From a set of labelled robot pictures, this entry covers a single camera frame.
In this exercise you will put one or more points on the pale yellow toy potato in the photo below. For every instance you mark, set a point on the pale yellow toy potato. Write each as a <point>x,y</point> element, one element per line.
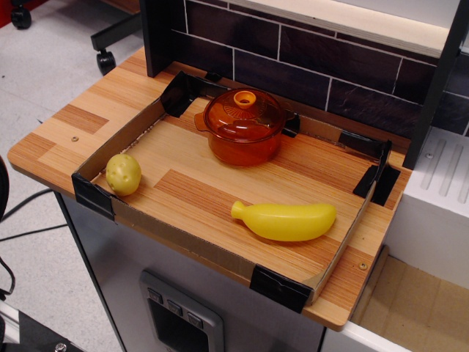
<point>123,174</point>

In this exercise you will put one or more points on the orange transparent pot lid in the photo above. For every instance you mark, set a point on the orange transparent pot lid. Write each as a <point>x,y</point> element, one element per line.
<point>242,115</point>

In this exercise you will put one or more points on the silver oven control panel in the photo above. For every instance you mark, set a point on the silver oven control panel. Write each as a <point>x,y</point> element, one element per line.
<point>180,322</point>

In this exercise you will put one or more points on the black chair base with casters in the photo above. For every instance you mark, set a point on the black chair base with casters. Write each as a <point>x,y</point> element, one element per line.
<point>21,19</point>

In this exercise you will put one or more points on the yellow toy banana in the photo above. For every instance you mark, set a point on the yellow toy banana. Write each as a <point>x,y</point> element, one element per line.
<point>286,222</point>

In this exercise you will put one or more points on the cardboard fence with black tape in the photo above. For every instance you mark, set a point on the cardboard fence with black tape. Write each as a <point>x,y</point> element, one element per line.
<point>186,194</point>

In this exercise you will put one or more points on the black upright post right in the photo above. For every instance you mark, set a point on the black upright post right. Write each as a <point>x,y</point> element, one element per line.
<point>447,60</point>

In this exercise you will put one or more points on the white toy sink unit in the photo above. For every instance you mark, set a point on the white toy sink unit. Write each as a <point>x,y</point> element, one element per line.
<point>416,298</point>

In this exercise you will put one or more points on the orange transparent pot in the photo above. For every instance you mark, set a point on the orange transparent pot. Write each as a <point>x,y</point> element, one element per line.
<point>246,142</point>

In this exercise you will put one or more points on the light wooden shelf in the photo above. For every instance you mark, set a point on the light wooden shelf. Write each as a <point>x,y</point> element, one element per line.
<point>378,27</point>

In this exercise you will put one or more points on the grey toy kitchen cabinet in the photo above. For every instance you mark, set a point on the grey toy kitchen cabinet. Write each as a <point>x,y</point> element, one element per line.
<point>115,255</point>

